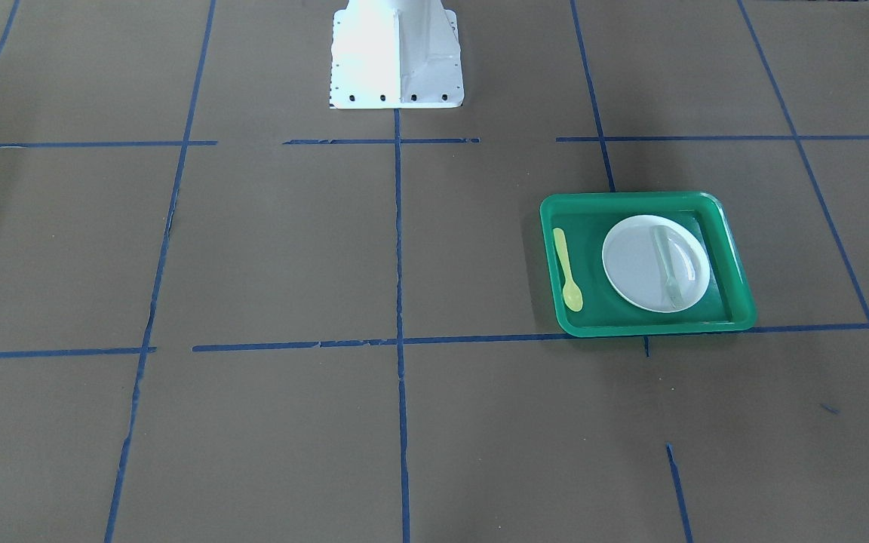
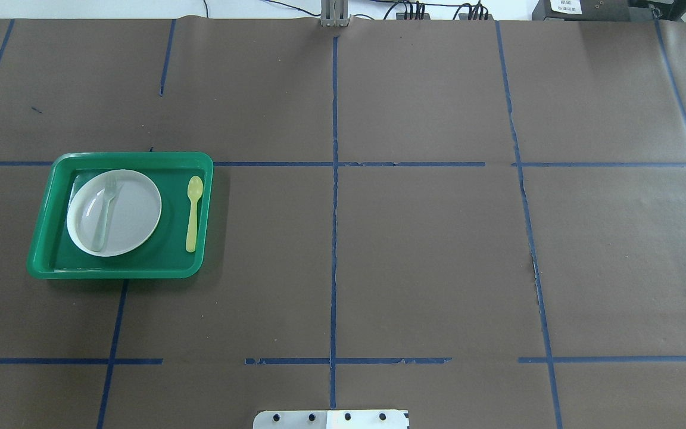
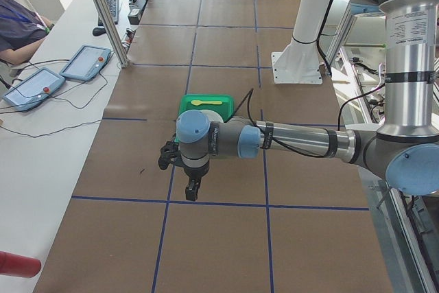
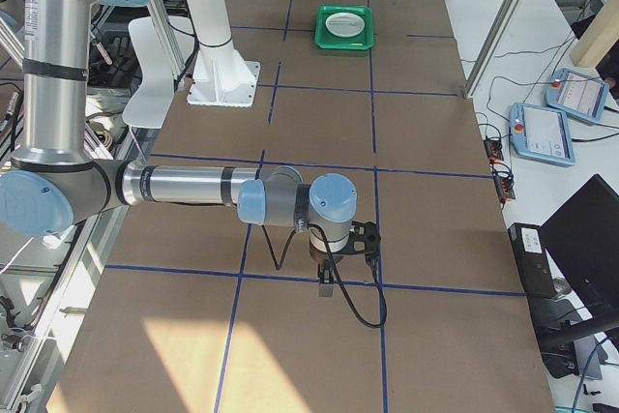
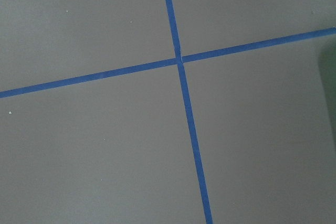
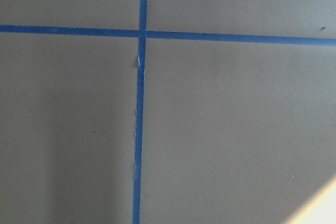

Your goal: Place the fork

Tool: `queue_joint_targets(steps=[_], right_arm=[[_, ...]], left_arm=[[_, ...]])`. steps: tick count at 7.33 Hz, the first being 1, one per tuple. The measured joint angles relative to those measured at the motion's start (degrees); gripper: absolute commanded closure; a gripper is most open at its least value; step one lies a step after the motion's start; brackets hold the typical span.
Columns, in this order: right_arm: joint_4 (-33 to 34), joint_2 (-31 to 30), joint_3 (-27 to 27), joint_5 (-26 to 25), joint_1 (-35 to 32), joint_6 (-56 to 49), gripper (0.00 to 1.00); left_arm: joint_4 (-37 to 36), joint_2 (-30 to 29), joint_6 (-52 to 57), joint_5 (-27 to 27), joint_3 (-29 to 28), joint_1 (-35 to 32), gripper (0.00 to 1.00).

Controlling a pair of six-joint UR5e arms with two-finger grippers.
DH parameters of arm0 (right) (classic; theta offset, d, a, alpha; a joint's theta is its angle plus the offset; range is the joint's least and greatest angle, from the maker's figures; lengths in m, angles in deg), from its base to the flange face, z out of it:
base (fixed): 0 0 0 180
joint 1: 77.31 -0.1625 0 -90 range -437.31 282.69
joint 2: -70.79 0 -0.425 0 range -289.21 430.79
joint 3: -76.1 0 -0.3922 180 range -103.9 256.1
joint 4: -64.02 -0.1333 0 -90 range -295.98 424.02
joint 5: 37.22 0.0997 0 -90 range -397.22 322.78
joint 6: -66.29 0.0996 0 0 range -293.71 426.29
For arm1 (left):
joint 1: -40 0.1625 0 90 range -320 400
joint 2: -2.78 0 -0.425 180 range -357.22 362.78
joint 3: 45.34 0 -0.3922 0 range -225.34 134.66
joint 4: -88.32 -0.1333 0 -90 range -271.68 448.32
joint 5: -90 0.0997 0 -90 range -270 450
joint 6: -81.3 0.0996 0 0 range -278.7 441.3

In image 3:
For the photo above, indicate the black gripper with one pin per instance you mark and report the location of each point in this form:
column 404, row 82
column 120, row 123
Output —
column 195, row 171

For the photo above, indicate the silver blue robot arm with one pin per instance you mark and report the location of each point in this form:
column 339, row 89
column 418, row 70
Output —
column 403, row 151

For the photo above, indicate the white round plate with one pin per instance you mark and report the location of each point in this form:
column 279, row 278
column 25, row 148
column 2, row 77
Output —
column 211, row 115

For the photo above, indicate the yellow plastic spoon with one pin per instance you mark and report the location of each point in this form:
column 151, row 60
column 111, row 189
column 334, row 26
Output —
column 198, row 102

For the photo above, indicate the green plastic tray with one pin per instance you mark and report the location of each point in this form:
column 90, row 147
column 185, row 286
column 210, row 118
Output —
column 196, row 113

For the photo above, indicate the far blue teach pendant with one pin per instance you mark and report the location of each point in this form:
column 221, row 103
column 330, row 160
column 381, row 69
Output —
column 87, row 62

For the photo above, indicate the blue teach pendant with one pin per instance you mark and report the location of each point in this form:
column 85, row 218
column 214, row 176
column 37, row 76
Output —
column 87, row 62
column 33, row 90

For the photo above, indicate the near blue teach pendant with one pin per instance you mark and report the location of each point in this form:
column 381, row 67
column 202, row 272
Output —
column 33, row 90

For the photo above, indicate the black computer mouse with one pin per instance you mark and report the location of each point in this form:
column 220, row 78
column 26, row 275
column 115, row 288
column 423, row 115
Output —
column 98, row 31

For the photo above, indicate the red cylinder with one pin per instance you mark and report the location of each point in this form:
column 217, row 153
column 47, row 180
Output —
column 19, row 266

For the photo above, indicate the black keyboard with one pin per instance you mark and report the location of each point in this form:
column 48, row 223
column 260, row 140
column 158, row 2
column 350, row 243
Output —
column 113, row 7

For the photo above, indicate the seated person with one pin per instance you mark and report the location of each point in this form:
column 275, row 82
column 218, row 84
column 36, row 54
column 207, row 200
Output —
column 22, row 32

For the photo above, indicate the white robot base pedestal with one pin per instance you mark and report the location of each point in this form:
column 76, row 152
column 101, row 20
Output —
column 298, row 63

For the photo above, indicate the aluminium frame post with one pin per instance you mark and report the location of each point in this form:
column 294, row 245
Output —
column 112, row 33

